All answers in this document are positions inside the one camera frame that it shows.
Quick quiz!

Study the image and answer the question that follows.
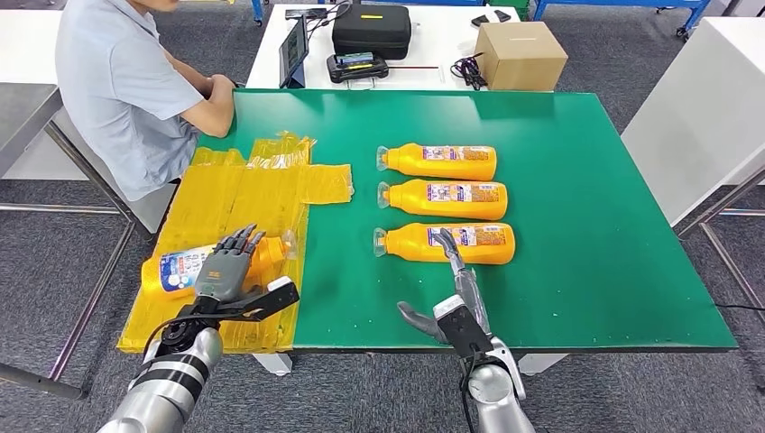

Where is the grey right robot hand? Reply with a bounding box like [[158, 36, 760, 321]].
[[397, 227, 493, 346]]

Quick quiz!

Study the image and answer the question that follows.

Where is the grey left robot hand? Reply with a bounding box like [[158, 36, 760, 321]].
[[192, 224, 267, 305]]

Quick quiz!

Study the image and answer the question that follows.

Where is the orange detergent bottle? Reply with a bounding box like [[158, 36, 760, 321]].
[[376, 179, 509, 222], [373, 222, 516, 266], [375, 143, 498, 182], [141, 229, 299, 300]]

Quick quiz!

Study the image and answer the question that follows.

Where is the yellow plastic film mat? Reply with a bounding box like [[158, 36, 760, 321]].
[[116, 131, 355, 355]]

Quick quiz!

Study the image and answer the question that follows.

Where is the white table foot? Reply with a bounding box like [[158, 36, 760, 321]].
[[252, 352, 294, 378], [516, 354, 569, 376]]

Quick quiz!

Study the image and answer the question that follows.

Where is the person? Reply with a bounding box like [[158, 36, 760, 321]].
[[54, 0, 237, 203]]

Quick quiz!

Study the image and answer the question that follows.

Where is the dark tablet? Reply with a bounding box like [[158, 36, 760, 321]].
[[278, 14, 310, 89]]

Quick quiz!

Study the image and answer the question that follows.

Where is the black handheld controller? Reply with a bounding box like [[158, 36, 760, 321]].
[[326, 51, 391, 85]]

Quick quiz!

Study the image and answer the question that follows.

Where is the brown cardboard box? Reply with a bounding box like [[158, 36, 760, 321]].
[[474, 21, 569, 93]]

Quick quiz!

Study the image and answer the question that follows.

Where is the white table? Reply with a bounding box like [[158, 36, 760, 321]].
[[244, 3, 554, 93], [620, 16, 765, 327]]

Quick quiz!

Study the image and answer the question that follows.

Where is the black carrying case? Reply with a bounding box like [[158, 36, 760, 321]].
[[331, 4, 413, 61]]

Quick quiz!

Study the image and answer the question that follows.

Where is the green plastic crate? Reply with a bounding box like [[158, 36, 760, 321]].
[[486, 0, 533, 22]]

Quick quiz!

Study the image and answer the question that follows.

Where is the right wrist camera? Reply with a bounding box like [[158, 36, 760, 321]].
[[432, 294, 496, 361]]

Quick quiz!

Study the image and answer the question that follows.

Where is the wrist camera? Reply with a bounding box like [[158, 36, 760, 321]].
[[432, 294, 496, 361], [226, 274, 301, 324]]

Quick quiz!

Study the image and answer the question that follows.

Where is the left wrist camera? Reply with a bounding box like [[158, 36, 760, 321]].
[[226, 274, 301, 324]]

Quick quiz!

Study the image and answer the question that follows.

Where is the black cable bundle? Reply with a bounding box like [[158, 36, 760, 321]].
[[449, 52, 488, 92]]

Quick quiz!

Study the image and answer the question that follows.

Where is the steel frame table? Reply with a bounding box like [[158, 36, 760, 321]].
[[0, 83, 157, 401]]

